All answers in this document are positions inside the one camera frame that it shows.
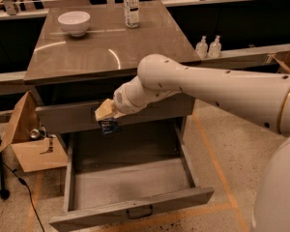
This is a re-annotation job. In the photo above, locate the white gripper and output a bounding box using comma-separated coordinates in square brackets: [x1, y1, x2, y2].
[95, 76, 179, 121]

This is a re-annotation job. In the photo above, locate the dark blue rxbar packet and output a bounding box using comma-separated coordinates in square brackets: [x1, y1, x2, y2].
[100, 118, 121, 134]

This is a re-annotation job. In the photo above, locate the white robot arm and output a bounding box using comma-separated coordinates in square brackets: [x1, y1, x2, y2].
[95, 54, 290, 232]

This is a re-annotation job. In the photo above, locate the grey middle drawer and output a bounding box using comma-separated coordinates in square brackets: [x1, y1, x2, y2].
[36, 94, 194, 134]

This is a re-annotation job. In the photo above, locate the grey metal drawer cabinet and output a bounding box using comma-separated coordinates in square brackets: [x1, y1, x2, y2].
[25, 1, 199, 145]

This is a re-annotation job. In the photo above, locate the grey open bottom drawer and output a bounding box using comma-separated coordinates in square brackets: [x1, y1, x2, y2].
[49, 120, 214, 232]

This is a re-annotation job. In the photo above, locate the silver can in box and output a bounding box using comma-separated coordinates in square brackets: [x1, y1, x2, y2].
[29, 129, 46, 140]

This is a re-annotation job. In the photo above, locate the open brown cardboard box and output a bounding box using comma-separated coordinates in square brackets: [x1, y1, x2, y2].
[0, 92, 68, 172]

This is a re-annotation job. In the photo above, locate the white ceramic bowl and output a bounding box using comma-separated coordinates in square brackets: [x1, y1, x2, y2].
[58, 11, 91, 37]

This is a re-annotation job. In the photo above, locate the left clear sanitizer bottle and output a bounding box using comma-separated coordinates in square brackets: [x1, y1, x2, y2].
[195, 36, 208, 59]

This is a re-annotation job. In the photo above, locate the clear sanitizer bottle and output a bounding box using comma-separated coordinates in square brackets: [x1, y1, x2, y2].
[208, 36, 221, 58]
[195, 36, 208, 59]

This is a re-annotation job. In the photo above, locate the white labelled plastic bottle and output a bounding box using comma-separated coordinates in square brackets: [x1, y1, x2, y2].
[124, 0, 139, 28]

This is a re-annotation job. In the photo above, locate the right clear sanitizer bottle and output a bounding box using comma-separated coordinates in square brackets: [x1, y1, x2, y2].
[208, 36, 221, 58]

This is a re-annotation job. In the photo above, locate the white printed cardboard box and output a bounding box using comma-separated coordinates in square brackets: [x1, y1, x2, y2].
[266, 43, 290, 75]

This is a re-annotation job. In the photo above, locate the black floor cable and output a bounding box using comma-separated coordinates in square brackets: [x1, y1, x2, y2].
[0, 145, 46, 232]

